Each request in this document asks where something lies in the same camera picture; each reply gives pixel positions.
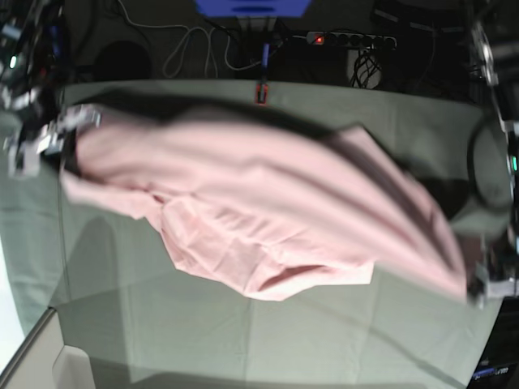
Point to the blue clamp handle centre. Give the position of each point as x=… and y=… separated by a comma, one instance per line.
x=265, y=55

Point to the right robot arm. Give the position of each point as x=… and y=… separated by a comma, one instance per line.
x=35, y=51

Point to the white bin corner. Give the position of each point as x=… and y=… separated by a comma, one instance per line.
x=72, y=369

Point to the red clamp top centre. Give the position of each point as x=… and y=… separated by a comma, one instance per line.
x=261, y=93

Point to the blue box top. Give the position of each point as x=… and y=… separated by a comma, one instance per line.
x=252, y=8

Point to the black power strip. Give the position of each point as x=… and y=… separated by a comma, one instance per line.
x=352, y=40

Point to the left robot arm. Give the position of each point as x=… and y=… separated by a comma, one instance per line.
x=494, y=36

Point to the pink t-shirt black print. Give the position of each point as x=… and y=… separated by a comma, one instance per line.
x=266, y=211

